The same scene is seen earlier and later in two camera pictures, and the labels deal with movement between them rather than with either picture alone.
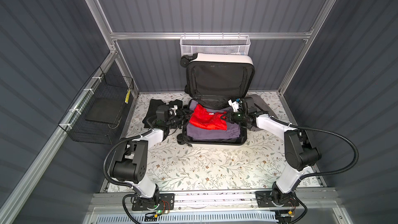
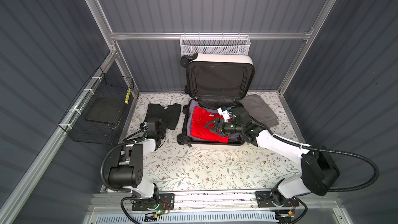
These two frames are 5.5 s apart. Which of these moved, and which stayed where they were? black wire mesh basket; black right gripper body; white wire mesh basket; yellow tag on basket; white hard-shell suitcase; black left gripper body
Moved: black left gripper body; black right gripper body
Stayed: black wire mesh basket; white wire mesh basket; yellow tag on basket; white hard-shell suitcase
